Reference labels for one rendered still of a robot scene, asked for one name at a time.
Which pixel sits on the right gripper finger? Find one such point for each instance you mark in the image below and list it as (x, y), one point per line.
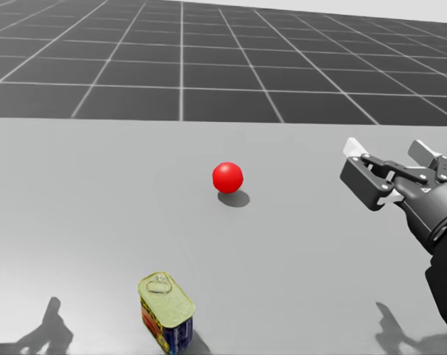
(439, 164)
(363, 185)

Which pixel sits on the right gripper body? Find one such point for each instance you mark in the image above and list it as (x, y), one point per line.
(430, 207)

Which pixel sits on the small round ball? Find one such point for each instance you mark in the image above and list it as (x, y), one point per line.
(227, 177)

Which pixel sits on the green and blue rectangular can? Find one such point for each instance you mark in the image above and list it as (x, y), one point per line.
(166, 303)

